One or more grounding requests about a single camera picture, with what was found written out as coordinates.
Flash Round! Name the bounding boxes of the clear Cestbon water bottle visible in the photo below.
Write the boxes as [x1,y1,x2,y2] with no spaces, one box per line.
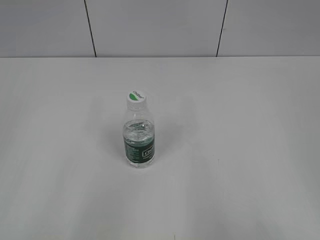
[122,100,155,168]

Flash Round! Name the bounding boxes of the white green bottle cap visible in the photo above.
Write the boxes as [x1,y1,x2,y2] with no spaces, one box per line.
[126,89,147,109]

